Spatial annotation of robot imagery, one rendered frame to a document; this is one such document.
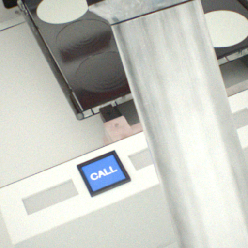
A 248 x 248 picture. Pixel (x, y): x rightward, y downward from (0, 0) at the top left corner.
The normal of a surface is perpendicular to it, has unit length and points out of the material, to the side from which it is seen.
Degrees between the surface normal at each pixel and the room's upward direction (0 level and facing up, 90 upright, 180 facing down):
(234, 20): 0
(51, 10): 1
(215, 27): 0
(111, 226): 90
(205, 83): 56
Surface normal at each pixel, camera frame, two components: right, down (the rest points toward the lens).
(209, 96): 0.52, -0.02
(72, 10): -0.12, -0.69
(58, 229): 0.38, 0.63
